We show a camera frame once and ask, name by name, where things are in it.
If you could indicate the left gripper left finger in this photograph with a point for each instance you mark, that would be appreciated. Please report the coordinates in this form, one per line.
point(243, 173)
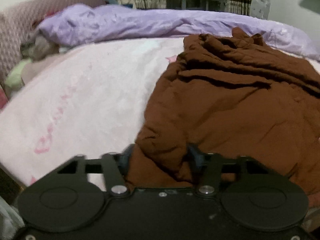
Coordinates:
point(75, 193)

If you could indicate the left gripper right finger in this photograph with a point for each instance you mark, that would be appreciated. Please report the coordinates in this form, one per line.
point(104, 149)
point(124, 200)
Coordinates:
point(251, 193)

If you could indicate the brown padded jacket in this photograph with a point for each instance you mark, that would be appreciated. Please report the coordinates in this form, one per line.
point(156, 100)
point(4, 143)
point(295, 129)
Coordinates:
point(233, 96)

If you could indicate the pile of clothes by headboard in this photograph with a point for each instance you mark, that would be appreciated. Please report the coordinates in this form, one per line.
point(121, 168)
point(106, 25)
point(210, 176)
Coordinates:
point(35, 48)

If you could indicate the pink bed sheet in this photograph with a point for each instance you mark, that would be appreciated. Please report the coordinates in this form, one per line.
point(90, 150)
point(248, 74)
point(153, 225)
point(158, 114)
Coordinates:
point(90, 103)

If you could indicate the purple duvet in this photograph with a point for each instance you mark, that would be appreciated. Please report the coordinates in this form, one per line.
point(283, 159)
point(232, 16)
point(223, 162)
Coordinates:
point(80, 24)

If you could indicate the mauve quilted headboard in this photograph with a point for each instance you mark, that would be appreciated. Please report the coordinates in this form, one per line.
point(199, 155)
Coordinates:
point(17, 21)

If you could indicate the covered standing fan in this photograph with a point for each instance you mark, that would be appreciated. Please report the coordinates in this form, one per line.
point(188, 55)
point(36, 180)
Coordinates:
point(260, 9)

